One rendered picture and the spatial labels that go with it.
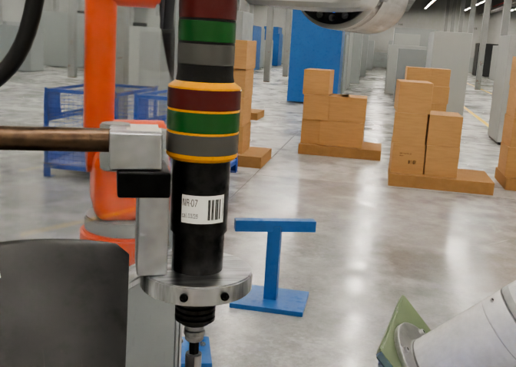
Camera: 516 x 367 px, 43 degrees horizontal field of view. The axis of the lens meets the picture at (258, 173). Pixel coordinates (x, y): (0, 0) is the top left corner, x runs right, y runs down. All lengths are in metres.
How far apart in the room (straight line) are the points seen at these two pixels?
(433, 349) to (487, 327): 0.10
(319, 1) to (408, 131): 7.47
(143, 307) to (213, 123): 1.48
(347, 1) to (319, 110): 9.18
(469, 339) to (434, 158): 6.97
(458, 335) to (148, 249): 0.79
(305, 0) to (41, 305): 0.31
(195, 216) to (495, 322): 0.78
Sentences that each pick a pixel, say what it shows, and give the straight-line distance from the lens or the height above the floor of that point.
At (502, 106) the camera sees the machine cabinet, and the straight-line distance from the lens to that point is 12.57.
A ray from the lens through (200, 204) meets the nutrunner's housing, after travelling 0.39.
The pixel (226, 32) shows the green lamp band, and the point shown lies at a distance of 0.38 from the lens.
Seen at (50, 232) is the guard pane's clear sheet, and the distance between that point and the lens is 1.46.
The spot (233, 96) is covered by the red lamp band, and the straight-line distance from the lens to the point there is 0.38.
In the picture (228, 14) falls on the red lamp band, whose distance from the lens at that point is 0.38.
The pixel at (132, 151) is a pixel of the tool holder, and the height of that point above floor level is 1.54.
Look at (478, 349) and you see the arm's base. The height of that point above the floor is 1.15.
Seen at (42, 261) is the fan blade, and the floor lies 1.42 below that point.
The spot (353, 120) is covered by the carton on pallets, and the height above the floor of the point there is 0.53.
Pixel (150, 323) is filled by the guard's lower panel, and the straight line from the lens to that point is 1.89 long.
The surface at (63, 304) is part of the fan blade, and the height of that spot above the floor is 1.39.
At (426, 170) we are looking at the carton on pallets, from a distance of 8.06.
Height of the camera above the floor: 1.60
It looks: 11 degrees down
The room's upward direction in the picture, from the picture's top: 3 degrees clockwise
